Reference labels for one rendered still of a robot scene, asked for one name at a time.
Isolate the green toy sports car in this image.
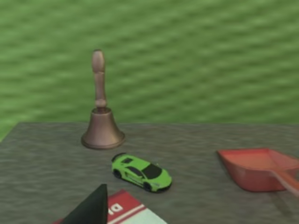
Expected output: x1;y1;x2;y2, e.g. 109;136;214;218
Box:
111;153;173;193

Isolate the bronze hand bell wooden handle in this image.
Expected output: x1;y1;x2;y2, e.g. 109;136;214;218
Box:
81;49;126;149

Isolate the red and white box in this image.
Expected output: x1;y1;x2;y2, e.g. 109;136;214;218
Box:
51;189;168;224

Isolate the red plastic dustpan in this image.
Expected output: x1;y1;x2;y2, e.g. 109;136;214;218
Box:
217;148;299;196

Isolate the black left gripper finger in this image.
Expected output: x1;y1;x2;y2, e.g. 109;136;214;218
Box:
63;183;108;224

